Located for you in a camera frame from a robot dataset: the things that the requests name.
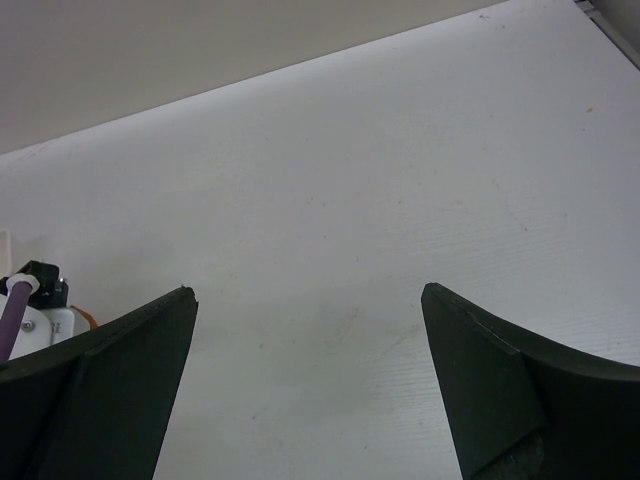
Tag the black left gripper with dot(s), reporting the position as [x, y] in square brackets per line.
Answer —
[53, 288]

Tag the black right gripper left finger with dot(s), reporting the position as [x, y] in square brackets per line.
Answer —
[97, 406]

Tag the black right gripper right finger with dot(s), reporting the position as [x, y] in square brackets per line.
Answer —
[521, 406]

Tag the orange triangular wood block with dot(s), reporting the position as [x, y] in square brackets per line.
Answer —
[88, 318]

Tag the white plastic tray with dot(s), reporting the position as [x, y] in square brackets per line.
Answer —
[6, 256]

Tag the right aluminium rail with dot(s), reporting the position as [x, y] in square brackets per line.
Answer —
[618, 20]

